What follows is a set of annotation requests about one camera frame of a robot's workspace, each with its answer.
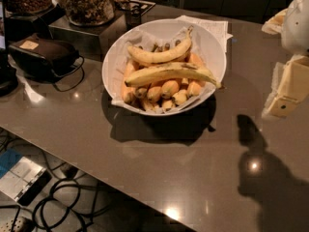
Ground black floor cables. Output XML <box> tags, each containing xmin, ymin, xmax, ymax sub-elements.
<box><xmin>0</xmin><ymin>129</ymin><xmax>110</xmax><ymax>232</ymax></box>

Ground white bowl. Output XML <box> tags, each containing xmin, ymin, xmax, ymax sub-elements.
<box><xmin>102</xmin><ymin>19</ymin><xmax>226</xmax><ymax>117</ymax></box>

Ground glass jar of granola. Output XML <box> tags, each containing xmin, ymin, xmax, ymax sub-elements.
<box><xmin>60</xmin><ymin>0</ymin><xmax>115</xmax><ymax>26</ymax></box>

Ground long yellow rear banana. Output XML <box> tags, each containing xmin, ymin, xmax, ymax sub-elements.
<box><xmin>127</xmin><ymin>26</ymin><xmax>193</xmax><ymax>64</ymax></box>

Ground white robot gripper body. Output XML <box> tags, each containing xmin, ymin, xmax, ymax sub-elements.
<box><xmin>281</xmin><ymin>0</ymin><xmax>309</xmax><ymax>56</ymax></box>

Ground long yellow banana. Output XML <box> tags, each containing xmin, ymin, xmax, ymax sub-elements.
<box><xmin>125</xmin><ymin>62</ymin><xmax>221</xmax><ymax>88</ymax></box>
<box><xmin>127</xmin><ymin>26</ymin><xmax>193</xmax><ymax>64</ymax></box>

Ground bunch of small bananas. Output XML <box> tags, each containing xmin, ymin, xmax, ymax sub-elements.
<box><xmin>121</xmin><ymin>50</ymin><xmax>206</xmax><ymax>111</ymax></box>

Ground black cable on table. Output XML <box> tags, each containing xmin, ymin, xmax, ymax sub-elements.
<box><xmin>47</xmin><ymin>55</ymin><xmax>86</xmax><ymax>93</ymax></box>

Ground dark metal stand box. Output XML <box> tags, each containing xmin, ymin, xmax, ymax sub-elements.
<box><xmin>49</xmin><ymin>11</ymin><xmax>126</xmax><ymax>61</ymax></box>

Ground silver box on floor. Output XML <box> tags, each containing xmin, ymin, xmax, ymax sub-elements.
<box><xmin>0</xmin><ymin>155</ymin><xmax>51</xmax><ymax>206</ymax></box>

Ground black VR headset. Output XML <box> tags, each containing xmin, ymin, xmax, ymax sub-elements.
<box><xmin>9</xmin><ymin>34</ymin><xmax>81</xmax><ymax>82</ymax></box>

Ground white paper napkin liner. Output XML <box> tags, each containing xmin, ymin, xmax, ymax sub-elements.
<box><xmin>102</xmin><ymin>15</ymin><xmax>231</xmax><ymax>117</ymax></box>

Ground long yellow front banana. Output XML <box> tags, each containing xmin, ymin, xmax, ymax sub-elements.
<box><xmin>125</xmin><ymin>62</ymin><xmax>221</xmax><ymax>88</ymax></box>

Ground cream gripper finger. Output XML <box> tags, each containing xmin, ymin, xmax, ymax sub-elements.
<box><xmin>262</xmin><ymin>9</ymin><xmax>287</xmax><ymax>35</ymax></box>
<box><xmin>262</xmin><ymin>55</ymin><xmax>309</xmax><ymax>118</ymax></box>

